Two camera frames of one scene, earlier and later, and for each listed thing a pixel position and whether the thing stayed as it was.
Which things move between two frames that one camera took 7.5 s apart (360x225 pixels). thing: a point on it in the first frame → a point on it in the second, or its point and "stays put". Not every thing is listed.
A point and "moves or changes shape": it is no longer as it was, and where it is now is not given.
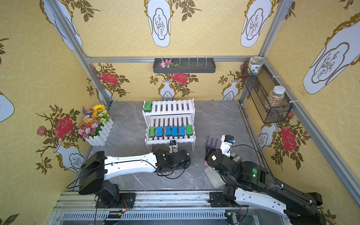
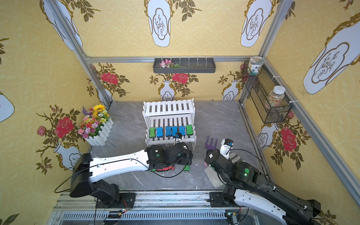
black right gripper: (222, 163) stays put
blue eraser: (174, 131) stays put
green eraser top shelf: (148, 106) moves or changes shape
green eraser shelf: (189, 130) stays put
